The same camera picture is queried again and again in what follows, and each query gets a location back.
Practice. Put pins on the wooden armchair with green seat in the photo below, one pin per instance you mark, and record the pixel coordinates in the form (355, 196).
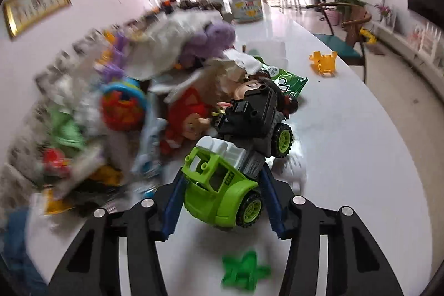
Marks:
(343, 29)

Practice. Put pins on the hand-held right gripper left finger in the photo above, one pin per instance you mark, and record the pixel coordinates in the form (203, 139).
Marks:
(171, 212)

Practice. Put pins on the pink flowering potted plant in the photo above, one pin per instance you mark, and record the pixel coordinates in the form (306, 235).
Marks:
(383, 11)

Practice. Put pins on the gold framed wall picture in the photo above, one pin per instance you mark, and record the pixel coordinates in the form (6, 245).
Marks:
(36, 6)

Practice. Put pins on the purple plush toy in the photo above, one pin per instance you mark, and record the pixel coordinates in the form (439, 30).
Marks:
(208, 39)

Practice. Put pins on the yellow toy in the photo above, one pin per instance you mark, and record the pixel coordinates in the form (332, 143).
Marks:
(367, 36)

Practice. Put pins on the green star-shaped toy piece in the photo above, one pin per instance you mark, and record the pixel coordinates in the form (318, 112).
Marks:
(244, 273)

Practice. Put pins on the red plush doll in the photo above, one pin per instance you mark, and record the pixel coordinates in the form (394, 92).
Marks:
(184, 119)

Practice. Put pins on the orange plastic toy piece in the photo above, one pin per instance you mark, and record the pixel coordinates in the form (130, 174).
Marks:
(322, 63)

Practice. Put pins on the printed plastic-wrapped pack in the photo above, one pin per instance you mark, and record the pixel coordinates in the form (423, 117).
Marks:
(246, 6)

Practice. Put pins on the green snack packet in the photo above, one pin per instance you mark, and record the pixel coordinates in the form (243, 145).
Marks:
(289, 82)

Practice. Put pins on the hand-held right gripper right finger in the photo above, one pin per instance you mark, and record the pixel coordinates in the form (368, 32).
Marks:
(274, 212)

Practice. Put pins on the green toy truck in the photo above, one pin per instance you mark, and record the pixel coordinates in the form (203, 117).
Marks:
(218, 185)

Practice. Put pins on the white crumpled cloth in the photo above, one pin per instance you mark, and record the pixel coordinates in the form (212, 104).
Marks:
(163, 46)

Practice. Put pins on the orange and blue round toy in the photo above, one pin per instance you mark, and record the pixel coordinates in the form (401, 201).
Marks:
(121, 105)

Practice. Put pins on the person's blue pants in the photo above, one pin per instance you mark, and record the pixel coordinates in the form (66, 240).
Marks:
(15, 247)

